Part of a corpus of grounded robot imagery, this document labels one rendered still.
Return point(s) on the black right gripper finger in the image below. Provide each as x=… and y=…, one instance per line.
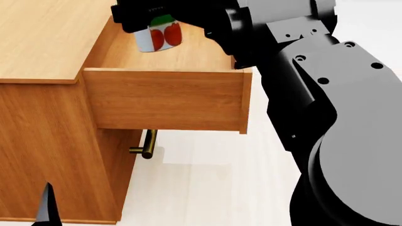
x=135, y=27
x=201, y=29

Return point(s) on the wooden cabinet drawer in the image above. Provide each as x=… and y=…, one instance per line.
x=166, y=101

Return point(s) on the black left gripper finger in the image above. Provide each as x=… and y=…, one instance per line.
x=47, y=207

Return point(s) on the tomato soup can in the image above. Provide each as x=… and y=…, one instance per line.
x=163, y=37

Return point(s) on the wooden cabinet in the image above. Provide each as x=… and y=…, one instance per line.
x=47, y=117

